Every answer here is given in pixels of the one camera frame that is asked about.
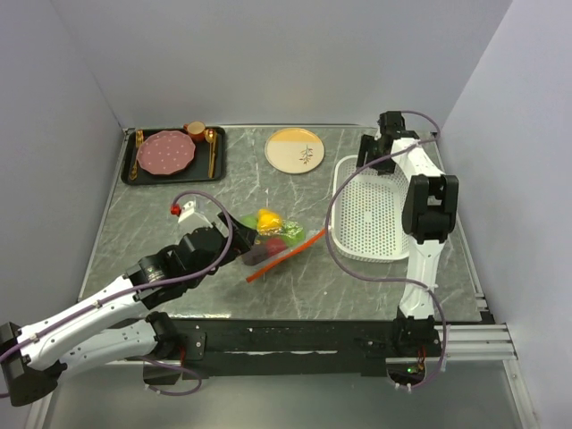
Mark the green toy vegetable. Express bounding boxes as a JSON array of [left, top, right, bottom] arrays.
[[240, 214, 258, 231]]

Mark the dark maroon toy fruit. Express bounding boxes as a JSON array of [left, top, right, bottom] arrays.
[[242, 245, 268, 266]]

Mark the clear orange zip bag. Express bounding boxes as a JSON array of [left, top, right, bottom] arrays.
[[240, 207, 325, 283]]

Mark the yellow toy pear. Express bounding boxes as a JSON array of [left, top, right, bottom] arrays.
[[257, 208, 283, 235]]

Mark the red toy fruit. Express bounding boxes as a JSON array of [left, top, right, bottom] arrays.
[[265, 237, 289, 257]]

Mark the green toy leaf slice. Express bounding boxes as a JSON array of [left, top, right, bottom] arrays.
[[278, 220, 306, 248]]

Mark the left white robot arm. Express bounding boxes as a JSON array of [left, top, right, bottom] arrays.
[[1, 213, 257, 407]]

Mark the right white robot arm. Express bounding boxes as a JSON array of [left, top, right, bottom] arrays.
[[356, 111, 459, 320]]

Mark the cream orange round plate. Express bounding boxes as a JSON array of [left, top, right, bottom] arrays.
[[265, 128, 324, 174]]

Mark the pink dotted plate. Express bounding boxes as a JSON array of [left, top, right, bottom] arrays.
[[137, 130, 196, 176]]

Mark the gold spoon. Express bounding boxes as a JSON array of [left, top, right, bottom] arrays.
[[205, 129, 216, 144]]

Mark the orange cup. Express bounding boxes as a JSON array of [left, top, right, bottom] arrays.
[[183, 121, 206, 143]]

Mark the gold fork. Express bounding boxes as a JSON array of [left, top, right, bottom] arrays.
[[129, 130, 144, 181]]

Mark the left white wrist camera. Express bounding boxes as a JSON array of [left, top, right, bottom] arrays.
[[171, 200, 211, 232]]

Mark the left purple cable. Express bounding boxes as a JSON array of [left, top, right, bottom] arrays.
[[0, 190, 234, 400]]

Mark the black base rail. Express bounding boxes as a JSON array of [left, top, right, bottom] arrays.
[[145, 312, 447, 378]]

